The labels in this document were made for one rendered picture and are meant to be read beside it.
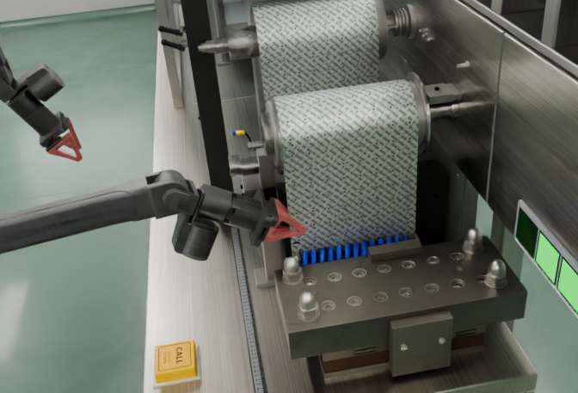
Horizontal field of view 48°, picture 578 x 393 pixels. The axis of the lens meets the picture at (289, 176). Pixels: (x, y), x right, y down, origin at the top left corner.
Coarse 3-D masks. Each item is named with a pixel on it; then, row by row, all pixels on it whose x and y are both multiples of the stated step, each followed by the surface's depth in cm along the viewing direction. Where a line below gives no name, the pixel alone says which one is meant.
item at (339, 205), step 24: (336, 168) 111; (360, 168) 111; (384, 168) 112; (408, 168) 113; (288, 192) 111; (312, 192) 112; (336, 192) 113; (360, 192) 114; (384, 192) 115; (408, 192) 116; (312, 216) 115; (336, 216) 116; (360, 216) 117; (384, 216) 117; (408, 216) 118; (312, 240) 118; (336, 240) 118; (360, 240) 119; (384, 240) 120
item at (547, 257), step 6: (540, 234) 89; (540, 240) 89; (546, 240) 88; (540, 246) 90; (546, 246) 88; (540, 252) 90; (546, 252) 88; (552, 252) 86; (540, 258) 90; (546, 258) 88; (552, 258) 87; (540, 264) 90; (546, 264) 89; (552, 264) 87; (546, 270) 89; (552, 270) 87; (552, 276) 87
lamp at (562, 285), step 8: (568, 272) 83; (560, 280) 85; (568, 280) 83; (576, 280) 81; (560, 288) 86; (568, 288) 84; (576, 288) 82; (568, 296) 84; (576, 296) 82; (576, 304) 82
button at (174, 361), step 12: (156, 348) 115; (168, 348) 115; (180, 348) 115; (192, 348) 114; (156, 360) 113; (168, 360) 112; (180, 360) 112; (192, 360) 112; (156, 372) 110; (168, 372) 110; (180, 372) 111; (192, 372) 111
